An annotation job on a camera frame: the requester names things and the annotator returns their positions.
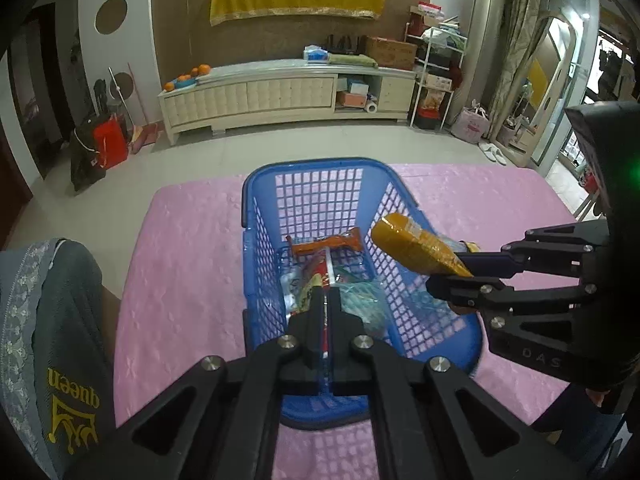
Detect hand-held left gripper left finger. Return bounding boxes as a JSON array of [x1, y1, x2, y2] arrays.
[[65, 287, 328, 480]]

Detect red paper bag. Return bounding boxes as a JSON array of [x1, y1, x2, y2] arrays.
[[92, 115, 130, 171]]

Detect orange snack bar packet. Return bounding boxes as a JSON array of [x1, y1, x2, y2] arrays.
[[286, 226, 362, 260]]

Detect pink bag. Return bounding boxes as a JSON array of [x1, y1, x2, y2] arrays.
[[451, 106, 491, 143]]

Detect brown wooden door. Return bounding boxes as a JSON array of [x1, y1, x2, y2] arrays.
[[0, 125, 43, 256]]

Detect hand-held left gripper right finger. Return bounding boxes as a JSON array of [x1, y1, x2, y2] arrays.
[[329, 292, 588, 480]]

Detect white shelf rack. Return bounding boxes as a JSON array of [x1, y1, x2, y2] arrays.
[[407, 7, 468, 131]]

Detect stack of folded clothes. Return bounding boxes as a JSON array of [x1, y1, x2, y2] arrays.
[[422, 20, 468, 51]]

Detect light blue snack packet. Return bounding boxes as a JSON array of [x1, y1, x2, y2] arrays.
[[332, 280, 393, 341]]

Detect pink quilted mat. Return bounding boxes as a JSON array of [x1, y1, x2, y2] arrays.
[[112, 162, 596, 480]]

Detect black bag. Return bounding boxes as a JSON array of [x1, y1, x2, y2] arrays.
[[69, 120, 108, 193]]

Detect cream low cabinet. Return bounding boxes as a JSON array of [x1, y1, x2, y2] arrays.
[[158, 59, 418, 146]]

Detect clear bluish snack packet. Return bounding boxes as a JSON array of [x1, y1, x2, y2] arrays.
[[277, 260, 313, 321]]

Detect silver standing air conditioner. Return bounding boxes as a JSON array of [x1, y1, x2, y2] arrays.
[[462, 0, 508, 111]]

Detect red snack packet green label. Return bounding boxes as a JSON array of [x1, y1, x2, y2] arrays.
[[292, 252, 341, 361]]

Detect wooden drying rack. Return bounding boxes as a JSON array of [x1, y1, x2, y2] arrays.
[[572, 160, 608, 223]]

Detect blue plastic basket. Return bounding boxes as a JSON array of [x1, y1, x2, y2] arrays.
[[241, 157, 484, 431]]

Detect pink broom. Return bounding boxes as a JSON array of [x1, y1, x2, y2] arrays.
[[127, 62, 163, 153]]

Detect red and yellow box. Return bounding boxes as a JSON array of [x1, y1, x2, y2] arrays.
[[417, 92, 446, 131]]

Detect white pole with disc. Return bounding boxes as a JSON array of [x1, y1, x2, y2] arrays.
[[107, 66, 138, 126]]

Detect hanging dark clothes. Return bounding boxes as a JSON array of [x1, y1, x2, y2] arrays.
[[597, 35, 640, 106]]

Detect grey printed garment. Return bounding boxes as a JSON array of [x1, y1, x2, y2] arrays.
[[0, 239, 118, 480]]

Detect mustard yellow snack packet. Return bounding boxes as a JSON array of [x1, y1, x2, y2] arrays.
[[370, 212, 476, 278]]

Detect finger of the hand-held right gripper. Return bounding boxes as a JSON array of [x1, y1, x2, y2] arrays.
[[426, 276, 598, 317], [460, 221, 608, 277]]

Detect folded green cloth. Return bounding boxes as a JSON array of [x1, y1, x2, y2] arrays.
[[327, 52, 378, 68]]

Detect patterned curtain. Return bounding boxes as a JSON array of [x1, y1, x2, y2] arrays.
[[492, 0, 543, 141]]

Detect cardboard box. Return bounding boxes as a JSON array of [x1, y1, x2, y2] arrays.
[[362, 36, 418, 70]]

